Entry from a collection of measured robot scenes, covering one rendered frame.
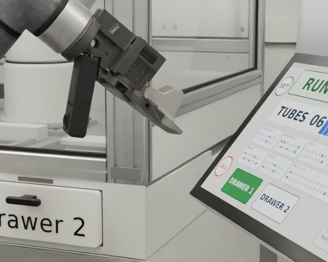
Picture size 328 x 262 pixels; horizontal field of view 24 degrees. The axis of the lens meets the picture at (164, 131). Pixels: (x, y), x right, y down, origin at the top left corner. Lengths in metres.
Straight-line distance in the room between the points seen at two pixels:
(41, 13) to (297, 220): 0.44
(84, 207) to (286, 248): 0.56
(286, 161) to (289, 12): 3.49
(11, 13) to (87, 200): 0.54
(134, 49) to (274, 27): 3.53
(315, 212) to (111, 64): 0.35
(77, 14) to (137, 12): 0.37
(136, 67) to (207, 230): 0.84
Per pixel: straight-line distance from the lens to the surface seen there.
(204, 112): 1.75
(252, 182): 1.17
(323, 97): 1.18
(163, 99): 1.09
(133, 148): 1.42
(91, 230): 1.47
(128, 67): 1.05
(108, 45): 1.07
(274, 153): 1.17
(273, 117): 1.25
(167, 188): 1.54
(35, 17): 1.02
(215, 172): 1.27
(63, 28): 1.03
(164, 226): 1.54
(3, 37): 1.03
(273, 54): 4.62
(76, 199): 1.47
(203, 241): 1.82
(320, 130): 1.12
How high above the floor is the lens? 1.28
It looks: 10 degrees down
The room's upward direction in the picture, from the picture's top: straight up
